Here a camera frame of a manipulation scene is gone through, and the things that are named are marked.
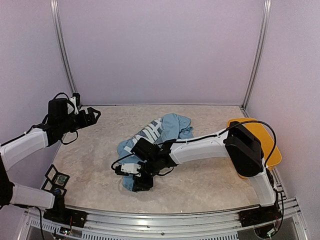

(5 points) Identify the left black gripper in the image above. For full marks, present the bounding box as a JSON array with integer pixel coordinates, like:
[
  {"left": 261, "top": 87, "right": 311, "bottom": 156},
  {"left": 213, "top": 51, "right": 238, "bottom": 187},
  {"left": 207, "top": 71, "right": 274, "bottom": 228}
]
[{"left": 59, "top": 106, "right": 101, "bottom": 134}]

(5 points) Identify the light blue printed t-shirt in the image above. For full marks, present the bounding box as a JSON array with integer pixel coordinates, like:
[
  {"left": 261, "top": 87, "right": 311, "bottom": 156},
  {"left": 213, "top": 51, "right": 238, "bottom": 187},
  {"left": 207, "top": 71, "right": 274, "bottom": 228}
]
[{"left": 117, "top": 112, "right": 195, "bottom": 192}]

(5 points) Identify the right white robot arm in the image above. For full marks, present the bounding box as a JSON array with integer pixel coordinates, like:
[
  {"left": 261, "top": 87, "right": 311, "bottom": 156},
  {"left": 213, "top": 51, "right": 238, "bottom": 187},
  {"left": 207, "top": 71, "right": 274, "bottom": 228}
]
[{"left": 111, "top": 119, "right": 278, "bottom": 222}]

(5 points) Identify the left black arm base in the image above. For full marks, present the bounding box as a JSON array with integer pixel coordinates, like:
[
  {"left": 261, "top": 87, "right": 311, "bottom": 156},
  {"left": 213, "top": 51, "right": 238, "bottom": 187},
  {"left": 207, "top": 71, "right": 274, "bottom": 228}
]
[{"left": 43, "top": 195, "right": 88, "bottom": 228}]

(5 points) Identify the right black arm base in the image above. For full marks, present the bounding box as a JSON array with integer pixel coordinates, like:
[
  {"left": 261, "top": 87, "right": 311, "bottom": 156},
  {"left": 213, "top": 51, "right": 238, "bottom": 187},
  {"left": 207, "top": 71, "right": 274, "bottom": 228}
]
[{"left": 238, "top": 199, "right": 284, "bottom": 227}]

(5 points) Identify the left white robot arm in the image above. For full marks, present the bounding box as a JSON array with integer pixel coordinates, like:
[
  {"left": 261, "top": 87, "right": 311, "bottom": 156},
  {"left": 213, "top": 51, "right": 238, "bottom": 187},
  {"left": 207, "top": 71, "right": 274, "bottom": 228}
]
[{"left": 0, "top": 92, "right": 101, "bottom": 223}]

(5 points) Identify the upper black brooch case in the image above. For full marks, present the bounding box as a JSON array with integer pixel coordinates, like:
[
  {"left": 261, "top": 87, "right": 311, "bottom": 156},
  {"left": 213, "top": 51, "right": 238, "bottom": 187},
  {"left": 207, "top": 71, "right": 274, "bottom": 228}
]
[{"left": 45, "top": 164, "right": 70, "bottom": 188}]

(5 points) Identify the black brooch case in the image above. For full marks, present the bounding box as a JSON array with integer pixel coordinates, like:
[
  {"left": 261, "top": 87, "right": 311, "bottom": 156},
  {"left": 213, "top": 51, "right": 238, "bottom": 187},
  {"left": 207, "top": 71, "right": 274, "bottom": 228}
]
[
  {"left": 41, "top": 179, "right": 67, "bottom": 197},
  {"left": 45, "top": 164, "right": 70, "bottom": 188}
]

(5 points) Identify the green brooch in case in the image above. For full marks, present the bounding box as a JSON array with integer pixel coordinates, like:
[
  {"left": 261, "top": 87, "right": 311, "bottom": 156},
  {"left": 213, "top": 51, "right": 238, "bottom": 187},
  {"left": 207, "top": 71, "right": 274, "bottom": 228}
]
[{"left": 56, "top": 175, "right": 67, "bottom": 186}]

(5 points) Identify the lower black brooch case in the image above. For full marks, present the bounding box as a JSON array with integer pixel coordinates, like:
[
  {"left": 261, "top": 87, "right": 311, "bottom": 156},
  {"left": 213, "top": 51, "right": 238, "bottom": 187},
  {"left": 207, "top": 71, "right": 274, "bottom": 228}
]
[{"left": 41, "top": 179, "right": 67, "bottom": 197}]

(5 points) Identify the yellow plastic basket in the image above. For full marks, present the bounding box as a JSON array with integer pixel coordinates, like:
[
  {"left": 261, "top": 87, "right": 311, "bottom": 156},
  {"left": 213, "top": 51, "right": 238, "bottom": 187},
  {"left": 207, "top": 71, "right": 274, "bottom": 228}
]
[{"left": 224, "top": 117, "right": 282, "bottom": 179}]

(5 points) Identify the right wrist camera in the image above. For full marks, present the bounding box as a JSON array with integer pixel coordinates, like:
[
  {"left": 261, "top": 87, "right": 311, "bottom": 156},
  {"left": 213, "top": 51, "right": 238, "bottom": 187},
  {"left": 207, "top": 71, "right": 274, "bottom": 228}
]
[{"left": 114, "top": 163, "right": 141, "bottom": 177}]

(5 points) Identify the front aluminium rail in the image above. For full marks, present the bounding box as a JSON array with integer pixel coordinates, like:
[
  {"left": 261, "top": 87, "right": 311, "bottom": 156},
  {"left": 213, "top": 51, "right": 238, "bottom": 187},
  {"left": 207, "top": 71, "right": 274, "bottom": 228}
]
[{"left": 16, "top": 198, "right": 308, "bottom": 240}]

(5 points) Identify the left aluminium frame post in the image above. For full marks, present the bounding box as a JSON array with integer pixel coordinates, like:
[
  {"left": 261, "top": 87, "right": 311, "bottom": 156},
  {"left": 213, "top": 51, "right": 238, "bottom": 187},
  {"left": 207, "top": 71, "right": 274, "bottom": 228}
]
[{"left": 49, "top": 0, "right": 78, "bottom": 94}]

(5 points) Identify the aluminium frame post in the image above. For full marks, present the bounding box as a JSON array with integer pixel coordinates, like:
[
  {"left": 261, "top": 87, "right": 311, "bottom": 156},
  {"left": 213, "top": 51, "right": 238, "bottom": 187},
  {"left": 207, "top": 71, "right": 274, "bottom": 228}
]
[
  {"left": 241, "top": 0, "right": 272, "bottom": 112},
  {"left": 49, "top": 0, "right": 78, "bottom": 94}
]

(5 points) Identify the right aluminium frame post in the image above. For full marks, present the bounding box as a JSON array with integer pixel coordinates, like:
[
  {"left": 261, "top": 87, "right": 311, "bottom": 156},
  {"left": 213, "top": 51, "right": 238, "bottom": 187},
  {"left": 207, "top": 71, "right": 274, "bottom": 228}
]
[{"left": 241, "top": 0, "right": 272, "bottom": 112}]

